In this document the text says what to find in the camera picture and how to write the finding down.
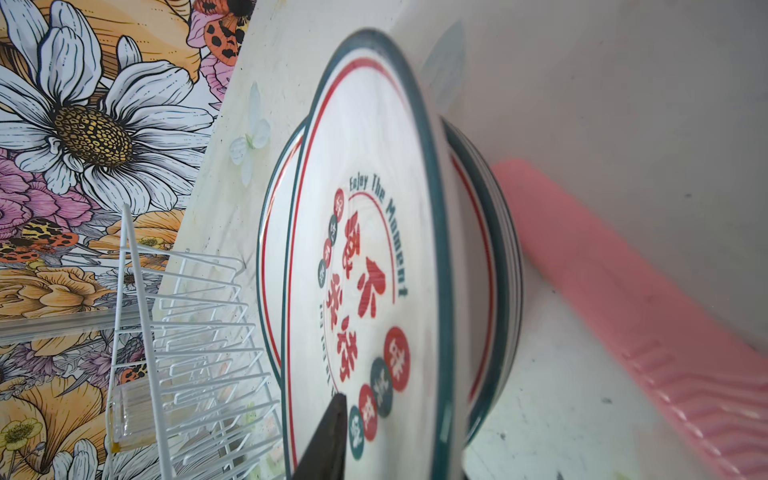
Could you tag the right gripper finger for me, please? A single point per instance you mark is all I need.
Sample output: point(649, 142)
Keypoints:
point(325, 456)

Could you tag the red green patterned plate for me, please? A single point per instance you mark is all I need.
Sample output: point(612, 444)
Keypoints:
point(497, 300)

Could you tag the pink flat object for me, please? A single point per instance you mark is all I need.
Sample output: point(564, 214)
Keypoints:
point(707, 382)

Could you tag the white wire dish rack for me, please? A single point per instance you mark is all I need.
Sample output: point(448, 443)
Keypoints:
point(191, 394)

